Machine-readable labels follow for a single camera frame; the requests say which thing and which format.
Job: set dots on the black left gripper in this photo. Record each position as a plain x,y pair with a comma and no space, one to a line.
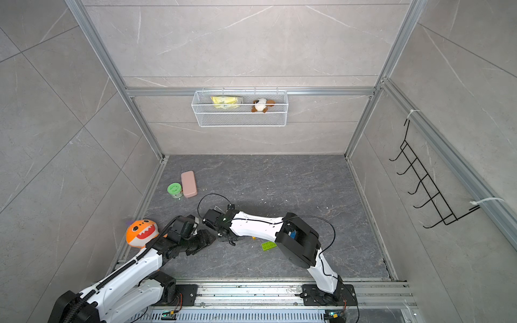
205,240

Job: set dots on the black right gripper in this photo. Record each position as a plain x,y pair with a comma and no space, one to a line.
222,238

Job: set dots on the lime green lego brick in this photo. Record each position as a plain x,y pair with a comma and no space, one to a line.
268,246

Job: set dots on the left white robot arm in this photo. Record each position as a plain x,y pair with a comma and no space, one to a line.
140,283

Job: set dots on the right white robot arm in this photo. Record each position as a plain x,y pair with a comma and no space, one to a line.
293,236

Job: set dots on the orange shark plush toy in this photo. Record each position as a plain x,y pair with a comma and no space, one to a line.
141,232

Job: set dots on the pink rectangular case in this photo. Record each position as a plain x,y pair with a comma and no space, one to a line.
189,184

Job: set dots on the brown white plush toy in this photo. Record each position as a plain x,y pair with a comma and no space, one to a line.
262,105

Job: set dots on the yellow packet in basket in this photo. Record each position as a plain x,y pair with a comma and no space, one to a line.
226,102

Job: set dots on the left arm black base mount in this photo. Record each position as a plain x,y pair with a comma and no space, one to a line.
178,295

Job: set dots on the white wire wall basket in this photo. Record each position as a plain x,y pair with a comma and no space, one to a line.
208,116

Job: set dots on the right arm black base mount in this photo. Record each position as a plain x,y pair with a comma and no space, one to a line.
344,295

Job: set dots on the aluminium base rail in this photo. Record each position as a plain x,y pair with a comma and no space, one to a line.
279,300

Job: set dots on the black wire hook rack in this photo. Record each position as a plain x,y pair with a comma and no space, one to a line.
426,184

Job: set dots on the aluminium corner frame post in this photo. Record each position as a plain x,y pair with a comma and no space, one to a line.
85,23

